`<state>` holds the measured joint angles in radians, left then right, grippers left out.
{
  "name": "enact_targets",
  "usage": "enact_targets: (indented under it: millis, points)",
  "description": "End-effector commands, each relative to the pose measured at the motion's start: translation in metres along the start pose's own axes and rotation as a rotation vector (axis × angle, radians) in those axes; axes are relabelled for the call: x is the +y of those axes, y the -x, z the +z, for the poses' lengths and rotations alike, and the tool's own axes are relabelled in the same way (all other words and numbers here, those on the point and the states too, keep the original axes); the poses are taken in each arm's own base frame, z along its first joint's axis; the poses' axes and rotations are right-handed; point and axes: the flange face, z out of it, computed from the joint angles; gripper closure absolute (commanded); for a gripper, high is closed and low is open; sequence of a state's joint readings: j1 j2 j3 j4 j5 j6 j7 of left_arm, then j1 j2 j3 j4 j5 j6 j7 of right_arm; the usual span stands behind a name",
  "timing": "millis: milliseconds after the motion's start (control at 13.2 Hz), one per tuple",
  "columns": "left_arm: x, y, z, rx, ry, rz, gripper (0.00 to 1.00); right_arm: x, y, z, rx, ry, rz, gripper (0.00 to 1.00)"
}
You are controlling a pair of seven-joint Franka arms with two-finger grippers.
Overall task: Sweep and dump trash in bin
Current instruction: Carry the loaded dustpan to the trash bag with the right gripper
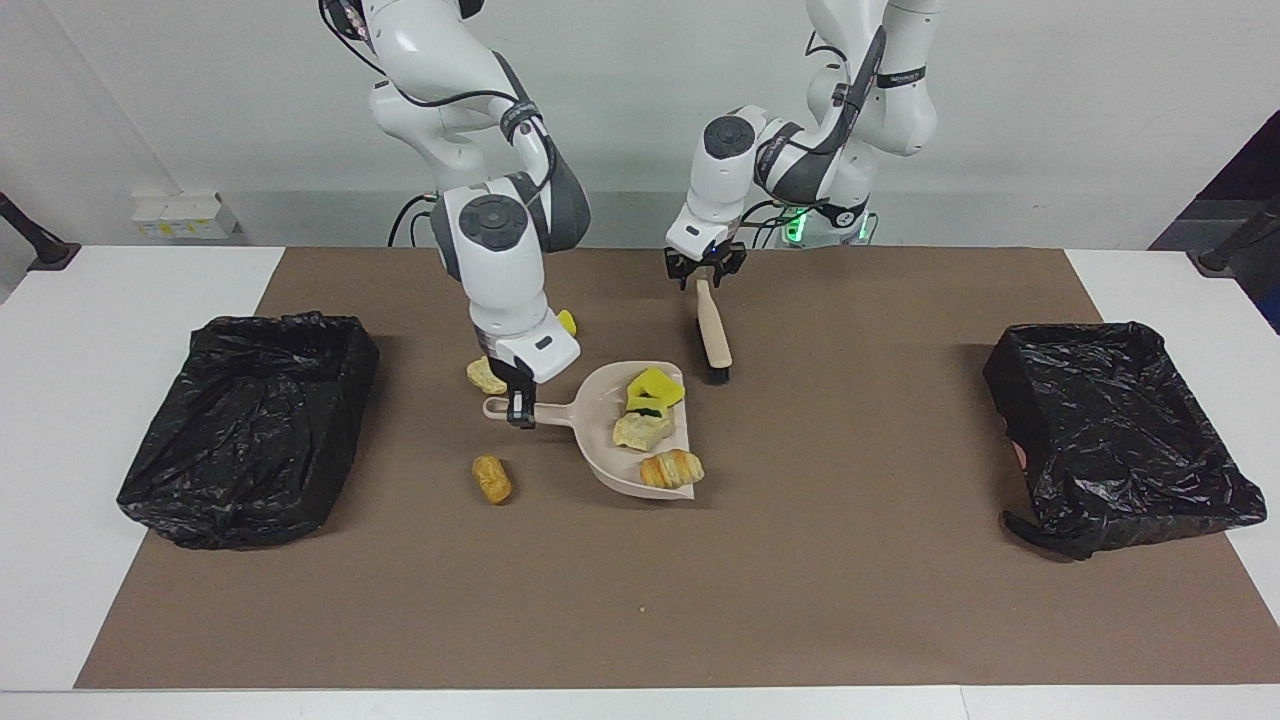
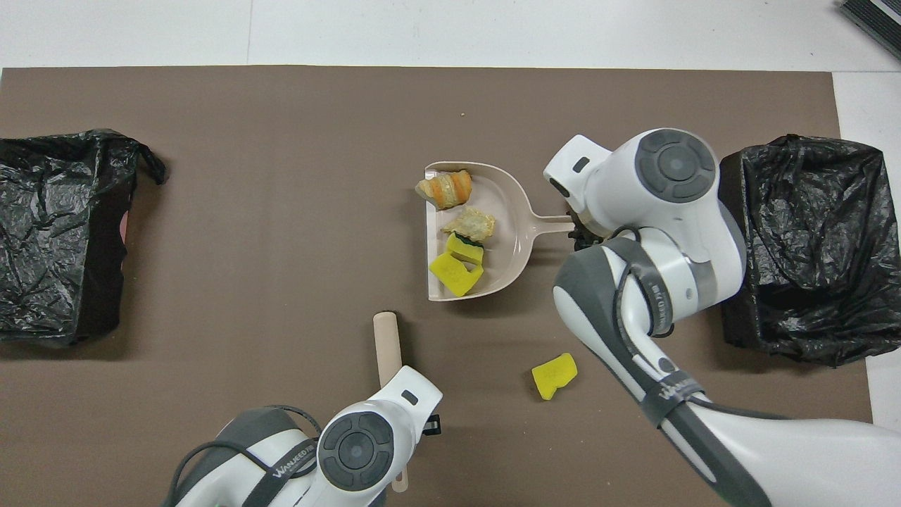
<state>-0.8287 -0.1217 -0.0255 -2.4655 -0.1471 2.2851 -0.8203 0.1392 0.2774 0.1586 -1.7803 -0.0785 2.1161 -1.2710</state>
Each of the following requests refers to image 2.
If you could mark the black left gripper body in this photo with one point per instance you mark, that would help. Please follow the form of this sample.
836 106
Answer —
432 425

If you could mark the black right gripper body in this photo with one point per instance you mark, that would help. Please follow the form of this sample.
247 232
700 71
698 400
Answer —
583 238

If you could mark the beige plastic dustpan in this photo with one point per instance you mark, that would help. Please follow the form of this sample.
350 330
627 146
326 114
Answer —
507 204

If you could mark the beige hand brush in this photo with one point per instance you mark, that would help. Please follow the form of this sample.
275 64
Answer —
386 345

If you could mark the small flaky croissant piece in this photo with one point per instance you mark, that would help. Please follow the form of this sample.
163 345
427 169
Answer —
471 224

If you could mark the yellow sponge with green pad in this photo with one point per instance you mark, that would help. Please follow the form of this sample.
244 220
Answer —
464 250

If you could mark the yellow sponge piece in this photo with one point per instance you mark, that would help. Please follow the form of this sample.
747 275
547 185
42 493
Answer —
454 276
555 374

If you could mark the large striped croissant piece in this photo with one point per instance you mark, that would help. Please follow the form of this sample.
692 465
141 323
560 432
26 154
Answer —
447 189

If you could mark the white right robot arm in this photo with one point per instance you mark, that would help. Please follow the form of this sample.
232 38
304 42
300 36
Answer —
605 193

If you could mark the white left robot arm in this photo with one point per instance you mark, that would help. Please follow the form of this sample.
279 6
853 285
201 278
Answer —
394 401

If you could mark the black bag lined bin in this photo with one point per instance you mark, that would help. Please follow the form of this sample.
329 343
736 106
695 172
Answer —
809 282
42 246

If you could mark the brown table mat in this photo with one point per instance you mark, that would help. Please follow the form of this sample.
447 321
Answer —
246 246

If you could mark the dark ribbed device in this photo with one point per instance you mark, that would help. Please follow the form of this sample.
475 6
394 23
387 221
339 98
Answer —
880 17

